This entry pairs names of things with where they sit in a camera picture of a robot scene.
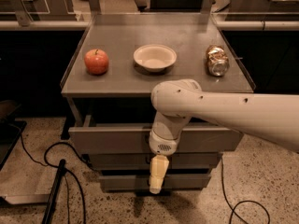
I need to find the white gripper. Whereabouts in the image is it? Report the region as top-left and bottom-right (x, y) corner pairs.
(149, 131), (180, 194)

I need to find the crushed metal can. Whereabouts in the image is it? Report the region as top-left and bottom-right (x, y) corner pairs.
(206, 45), (230, 77)

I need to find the grey top drawer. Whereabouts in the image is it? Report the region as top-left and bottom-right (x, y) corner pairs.
(69, 116), (243, 155)

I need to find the grey drawer cabinet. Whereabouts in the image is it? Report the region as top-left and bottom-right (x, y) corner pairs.
(62, 13), (255, 179)

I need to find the white horizontal rail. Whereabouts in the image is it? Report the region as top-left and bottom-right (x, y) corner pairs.
(0, 21), (299, 31)

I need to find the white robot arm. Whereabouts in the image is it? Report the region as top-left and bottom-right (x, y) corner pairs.
(149, 79), (299, 194)

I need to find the dark equipment at left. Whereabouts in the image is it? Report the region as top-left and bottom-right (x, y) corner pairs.
(0, 100), (26, 170)

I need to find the red apple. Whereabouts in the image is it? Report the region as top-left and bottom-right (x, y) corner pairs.
(84, 49), (109, 75)

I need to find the white bowl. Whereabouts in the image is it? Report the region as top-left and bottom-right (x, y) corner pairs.
(134, 44), (177, 72)

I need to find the black pole stand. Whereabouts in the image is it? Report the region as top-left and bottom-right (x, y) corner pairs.
(42, 160), (65, 224)

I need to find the black cable on right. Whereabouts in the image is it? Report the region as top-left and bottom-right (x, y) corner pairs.
(220, 158), (271, 224)

